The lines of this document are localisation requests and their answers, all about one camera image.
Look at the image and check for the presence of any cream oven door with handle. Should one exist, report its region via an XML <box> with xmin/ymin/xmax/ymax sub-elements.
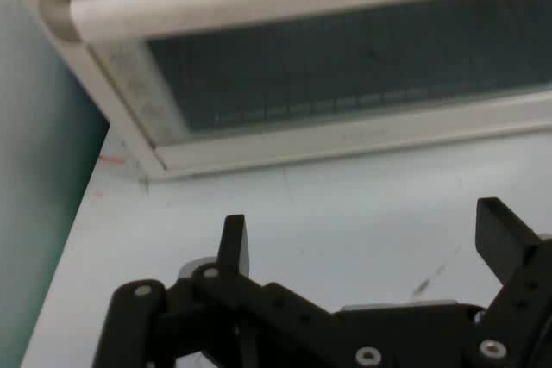
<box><xmin>32</xmin><ymin>0</ymin><xmax>552</xmax><ymax>183</ymax></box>

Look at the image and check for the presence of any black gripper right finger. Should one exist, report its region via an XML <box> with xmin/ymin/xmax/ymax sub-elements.
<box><xmin>463</xmin><ymin>197</ymin><xmax>552</xmax><ymax>368</ymax></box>

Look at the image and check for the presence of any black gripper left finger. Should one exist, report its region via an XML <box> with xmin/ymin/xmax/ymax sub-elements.
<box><xmin>92</xmin><ymin>214</ymin><xmax>359</xmax><ymax>368</ymax></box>

